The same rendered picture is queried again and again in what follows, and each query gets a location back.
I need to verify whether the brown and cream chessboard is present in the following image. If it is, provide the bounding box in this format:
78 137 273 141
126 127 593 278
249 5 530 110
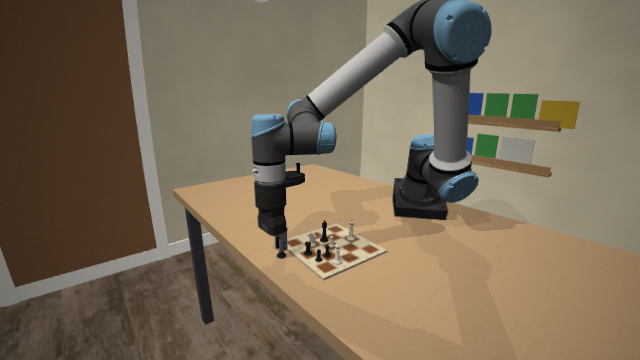
287 224 387 280

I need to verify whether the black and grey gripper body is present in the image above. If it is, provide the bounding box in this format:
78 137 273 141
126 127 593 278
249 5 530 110
252 163 305 236

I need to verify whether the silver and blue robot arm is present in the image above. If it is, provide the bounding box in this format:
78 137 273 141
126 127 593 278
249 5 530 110
251 0 492 206

